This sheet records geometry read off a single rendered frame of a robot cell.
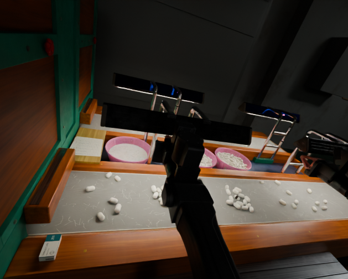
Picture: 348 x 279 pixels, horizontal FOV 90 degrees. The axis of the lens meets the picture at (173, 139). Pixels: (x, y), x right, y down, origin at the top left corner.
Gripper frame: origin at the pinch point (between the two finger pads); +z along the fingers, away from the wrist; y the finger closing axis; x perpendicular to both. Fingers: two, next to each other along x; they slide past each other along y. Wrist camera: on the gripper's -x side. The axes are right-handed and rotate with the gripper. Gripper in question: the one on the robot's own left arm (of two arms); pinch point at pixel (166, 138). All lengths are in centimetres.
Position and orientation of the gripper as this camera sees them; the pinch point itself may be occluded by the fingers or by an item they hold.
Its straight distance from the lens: 55.9
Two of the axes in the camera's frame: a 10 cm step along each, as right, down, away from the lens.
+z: -2.0, -4.8, 8.5
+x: -2.5, 8.7, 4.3
